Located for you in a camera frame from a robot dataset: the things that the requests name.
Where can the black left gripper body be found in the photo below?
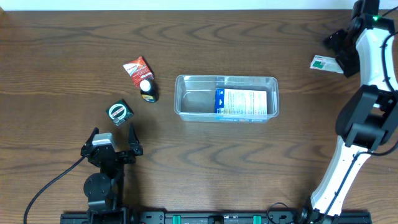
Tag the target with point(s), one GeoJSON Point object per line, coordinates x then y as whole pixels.
{"type": "Point", "coordinates": [121, 158]}

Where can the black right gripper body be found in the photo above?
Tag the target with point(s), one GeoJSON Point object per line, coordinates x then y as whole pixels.
{"type": "Point", "coordinates": [347, 53]}

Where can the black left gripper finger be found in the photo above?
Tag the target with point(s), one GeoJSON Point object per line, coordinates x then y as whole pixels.
{"type": "Point", "coordinates": [133, 141]}
{"type": "Point", "coordinates": [91, 137]}

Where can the white green medicine box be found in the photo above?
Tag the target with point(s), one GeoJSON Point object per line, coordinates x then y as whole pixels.
{"type": "Point", "coordinates": [326, 64]}

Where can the blue snack packet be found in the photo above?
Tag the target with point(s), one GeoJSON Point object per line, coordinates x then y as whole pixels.
{"type": "Point", "coordinates": [240, 102]}

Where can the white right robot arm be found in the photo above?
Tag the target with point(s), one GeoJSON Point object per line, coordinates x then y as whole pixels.
{"type": "Point", "coordinates": [369, 118]}

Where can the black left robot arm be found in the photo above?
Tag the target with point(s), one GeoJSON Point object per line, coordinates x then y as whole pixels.
{"type": "Point", "coordinates": [104, 189]}

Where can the clear plastic container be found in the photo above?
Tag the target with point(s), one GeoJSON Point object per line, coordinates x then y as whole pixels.
{"type": "Point", "coordinates": [194, 98]}

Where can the dark green round-label box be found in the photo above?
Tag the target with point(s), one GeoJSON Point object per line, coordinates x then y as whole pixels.
{"type": "Point", "coordinates": [119, 112]}

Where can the small dark bottle white cap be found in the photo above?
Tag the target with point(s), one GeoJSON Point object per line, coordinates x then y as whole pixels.
{"type": "Point", "coordinates": [149, 91]}

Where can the red white sachet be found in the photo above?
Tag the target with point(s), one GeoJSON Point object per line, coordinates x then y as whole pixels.
{"type": "Point", "coordinates": [138, 70]}

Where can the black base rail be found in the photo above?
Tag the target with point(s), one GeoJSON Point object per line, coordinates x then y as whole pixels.
{"type": "Point", "coordinates": [277, 216]}

